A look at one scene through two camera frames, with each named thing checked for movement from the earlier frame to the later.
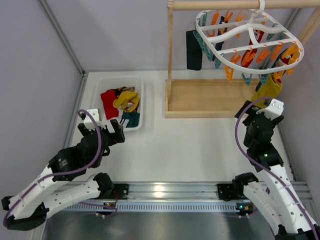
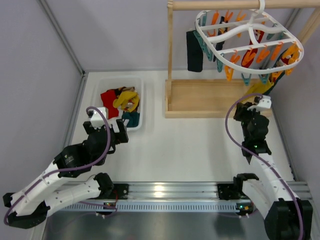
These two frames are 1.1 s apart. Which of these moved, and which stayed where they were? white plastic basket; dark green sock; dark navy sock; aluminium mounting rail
Moved: dark green sock
Stayed: dark navy sock; aluminium mounting rail; white plastic basket
